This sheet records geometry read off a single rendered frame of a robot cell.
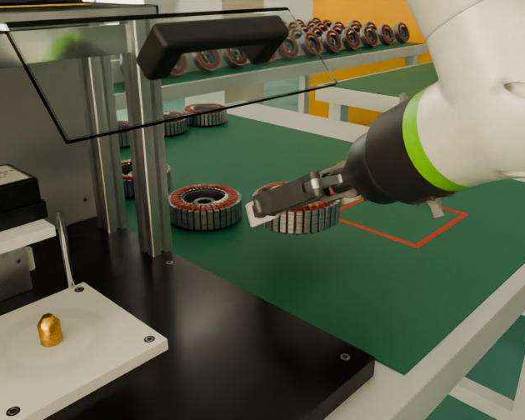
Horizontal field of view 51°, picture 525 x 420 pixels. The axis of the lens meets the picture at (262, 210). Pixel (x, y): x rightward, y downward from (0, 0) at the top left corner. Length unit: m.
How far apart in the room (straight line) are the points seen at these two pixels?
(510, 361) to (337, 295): 1.31
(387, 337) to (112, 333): 0.27
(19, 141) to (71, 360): 0.33
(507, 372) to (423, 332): 1.27
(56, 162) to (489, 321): 0.57
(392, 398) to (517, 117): 0.26
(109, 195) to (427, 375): 0.45
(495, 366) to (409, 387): 1.34
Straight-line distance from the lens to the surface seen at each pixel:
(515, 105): 0.39
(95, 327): 0.55
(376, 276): 0.69
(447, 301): 0.66
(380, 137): 0.49
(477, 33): 0.40
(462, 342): 0.60
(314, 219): 0.65
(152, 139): 0.65
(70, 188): 0.80
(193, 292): 0.61
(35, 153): 0.76
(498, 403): 1.42
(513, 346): 1.98
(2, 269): 0.64
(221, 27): 0.37
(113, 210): 0.76
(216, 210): 0.78
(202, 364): 0.51
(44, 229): 0.53
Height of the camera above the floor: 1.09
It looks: 23 degrees down
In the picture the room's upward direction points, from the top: straight up
